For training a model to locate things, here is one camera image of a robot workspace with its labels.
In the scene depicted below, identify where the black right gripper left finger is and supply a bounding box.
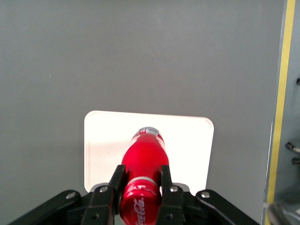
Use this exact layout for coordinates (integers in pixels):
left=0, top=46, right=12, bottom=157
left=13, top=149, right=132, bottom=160
left=81, top=165, right=128, bottom=225

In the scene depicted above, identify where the yellow tape strip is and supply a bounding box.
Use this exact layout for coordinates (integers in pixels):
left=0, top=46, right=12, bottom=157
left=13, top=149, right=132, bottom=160
left=266, top=0, right=296, bottom=204

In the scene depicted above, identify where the red coke bottle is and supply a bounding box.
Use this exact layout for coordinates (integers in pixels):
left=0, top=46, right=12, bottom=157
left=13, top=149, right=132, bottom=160
left=119, top=126, right=170, bottom=225

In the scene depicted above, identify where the white plastic tray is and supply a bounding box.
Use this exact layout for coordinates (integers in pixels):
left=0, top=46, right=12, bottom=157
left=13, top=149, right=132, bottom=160
left=83, top=110, right=215, bottom=195

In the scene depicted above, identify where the silver-tipped black cable plug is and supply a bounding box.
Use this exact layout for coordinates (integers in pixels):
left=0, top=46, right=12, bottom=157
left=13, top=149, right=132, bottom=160
left=285, top=142, right=300, bottom=153

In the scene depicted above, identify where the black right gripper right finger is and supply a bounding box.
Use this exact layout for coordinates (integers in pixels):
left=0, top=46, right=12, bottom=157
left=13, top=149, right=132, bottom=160
left=159, top=165, right=186, bottom=225

